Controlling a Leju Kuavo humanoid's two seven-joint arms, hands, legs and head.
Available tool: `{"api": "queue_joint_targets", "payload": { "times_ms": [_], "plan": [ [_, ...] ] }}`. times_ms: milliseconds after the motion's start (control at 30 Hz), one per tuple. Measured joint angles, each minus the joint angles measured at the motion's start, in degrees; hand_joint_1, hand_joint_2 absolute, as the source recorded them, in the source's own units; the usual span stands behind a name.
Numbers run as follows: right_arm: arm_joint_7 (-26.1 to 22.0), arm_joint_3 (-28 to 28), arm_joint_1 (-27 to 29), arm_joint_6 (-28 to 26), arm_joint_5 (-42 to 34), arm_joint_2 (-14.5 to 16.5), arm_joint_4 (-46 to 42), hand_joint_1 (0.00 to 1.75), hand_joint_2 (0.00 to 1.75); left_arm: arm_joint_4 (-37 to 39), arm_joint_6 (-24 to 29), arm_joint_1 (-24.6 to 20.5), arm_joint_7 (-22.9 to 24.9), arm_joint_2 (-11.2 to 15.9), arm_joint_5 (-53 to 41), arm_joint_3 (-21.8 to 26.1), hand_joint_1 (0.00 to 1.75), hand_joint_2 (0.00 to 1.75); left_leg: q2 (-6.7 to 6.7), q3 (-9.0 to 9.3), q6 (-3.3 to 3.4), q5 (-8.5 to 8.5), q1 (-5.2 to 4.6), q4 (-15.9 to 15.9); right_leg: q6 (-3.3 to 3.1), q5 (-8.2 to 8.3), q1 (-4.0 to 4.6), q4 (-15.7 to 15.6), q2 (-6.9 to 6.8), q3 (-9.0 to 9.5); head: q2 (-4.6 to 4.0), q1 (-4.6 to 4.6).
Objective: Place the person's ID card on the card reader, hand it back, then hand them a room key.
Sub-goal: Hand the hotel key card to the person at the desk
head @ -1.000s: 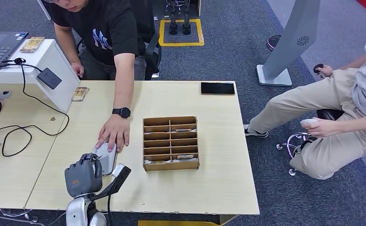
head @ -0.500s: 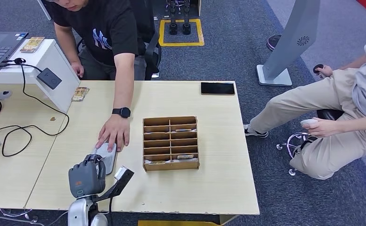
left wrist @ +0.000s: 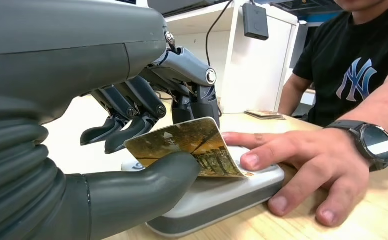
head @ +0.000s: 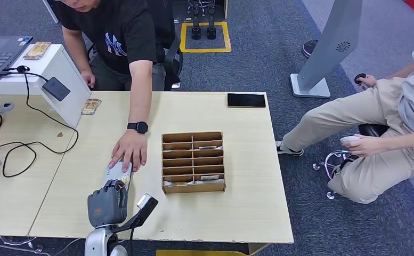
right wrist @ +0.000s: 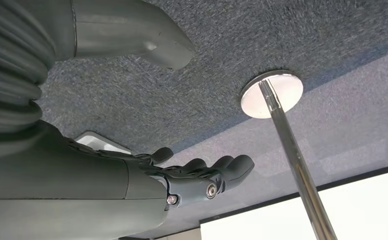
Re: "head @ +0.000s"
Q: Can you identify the black shoe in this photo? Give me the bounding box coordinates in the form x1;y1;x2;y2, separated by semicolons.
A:
302;38;320;59

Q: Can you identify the wooden card organizer box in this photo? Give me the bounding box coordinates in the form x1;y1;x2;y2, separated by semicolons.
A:
161;131;227;195

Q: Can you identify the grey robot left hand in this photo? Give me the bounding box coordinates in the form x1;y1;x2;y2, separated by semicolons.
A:
87;179;129;229

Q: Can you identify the person's right hand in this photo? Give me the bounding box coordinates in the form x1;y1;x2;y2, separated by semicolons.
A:
356;75;378;89
80;69;96;89

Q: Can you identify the black office chair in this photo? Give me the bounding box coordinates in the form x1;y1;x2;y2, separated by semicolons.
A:
157;0;184;92

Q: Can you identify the grey kiosk stand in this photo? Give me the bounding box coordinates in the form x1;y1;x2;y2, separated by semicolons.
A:
290;0;364;99

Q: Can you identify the white hand controller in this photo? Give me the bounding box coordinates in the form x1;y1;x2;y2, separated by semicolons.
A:
339;135;361;145

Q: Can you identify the grey card reader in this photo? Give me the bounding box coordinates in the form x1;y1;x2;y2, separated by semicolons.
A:
102;161;133;193

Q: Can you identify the person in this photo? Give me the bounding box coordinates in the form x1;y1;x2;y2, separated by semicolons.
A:
53;0;177;173
275;37;414;205

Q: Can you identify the white desk stand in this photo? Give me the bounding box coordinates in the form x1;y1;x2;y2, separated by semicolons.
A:
0;43;92;129

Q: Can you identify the white cable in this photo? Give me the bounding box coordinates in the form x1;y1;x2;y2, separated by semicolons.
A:
0;236;82;256

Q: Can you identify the black smartphone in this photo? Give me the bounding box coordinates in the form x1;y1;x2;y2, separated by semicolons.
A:
227;93;267;108

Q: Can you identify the black wristwatch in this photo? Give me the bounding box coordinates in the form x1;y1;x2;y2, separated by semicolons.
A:
126;121;150;134

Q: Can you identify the chrome base stool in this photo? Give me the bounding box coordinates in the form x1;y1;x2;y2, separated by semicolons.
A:
312;123;391;201

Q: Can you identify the black robot foot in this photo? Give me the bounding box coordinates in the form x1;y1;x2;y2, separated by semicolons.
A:
192;0;202;40
206;0;217;40

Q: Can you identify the black power adapter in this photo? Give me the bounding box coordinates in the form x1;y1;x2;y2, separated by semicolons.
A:
42;76;71;102

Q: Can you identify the person's left hand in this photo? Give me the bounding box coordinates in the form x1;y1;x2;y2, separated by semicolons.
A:
341;134;387;157
108;130;148;173

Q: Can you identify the yellow card stack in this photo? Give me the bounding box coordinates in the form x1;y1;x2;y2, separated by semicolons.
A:
23;41;52;60
81;98;102;115

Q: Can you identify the long black cable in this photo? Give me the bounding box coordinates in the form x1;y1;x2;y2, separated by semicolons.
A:
0;65;80;178

